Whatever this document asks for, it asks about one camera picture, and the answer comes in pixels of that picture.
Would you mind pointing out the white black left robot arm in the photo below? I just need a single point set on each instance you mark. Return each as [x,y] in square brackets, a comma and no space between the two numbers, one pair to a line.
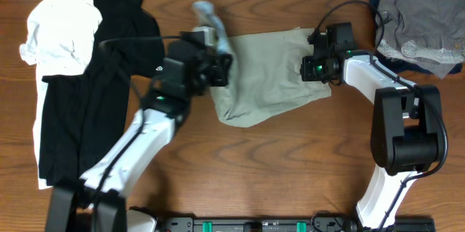
[97,202]

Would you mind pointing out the grey folded garment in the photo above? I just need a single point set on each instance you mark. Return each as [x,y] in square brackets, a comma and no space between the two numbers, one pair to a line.
[426,33]

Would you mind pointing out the khaki green shorts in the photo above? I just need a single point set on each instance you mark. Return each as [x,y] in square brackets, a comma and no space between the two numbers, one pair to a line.
[264,79]

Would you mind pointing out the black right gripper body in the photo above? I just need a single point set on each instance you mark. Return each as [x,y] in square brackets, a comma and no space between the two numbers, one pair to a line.
[314,70]

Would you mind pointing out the black shirt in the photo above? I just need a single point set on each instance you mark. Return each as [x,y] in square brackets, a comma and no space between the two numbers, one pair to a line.
[114,61]

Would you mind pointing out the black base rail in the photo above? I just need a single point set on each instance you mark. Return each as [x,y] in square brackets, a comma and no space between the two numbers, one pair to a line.
[325,223]

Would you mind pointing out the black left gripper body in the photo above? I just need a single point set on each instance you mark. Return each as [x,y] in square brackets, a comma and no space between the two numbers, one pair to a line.
[205,76]

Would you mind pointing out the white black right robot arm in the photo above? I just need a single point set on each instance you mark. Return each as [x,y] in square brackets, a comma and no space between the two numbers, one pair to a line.
[408,136]

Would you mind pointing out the white garment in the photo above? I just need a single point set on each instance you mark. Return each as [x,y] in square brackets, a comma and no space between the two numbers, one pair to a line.
[60,44]

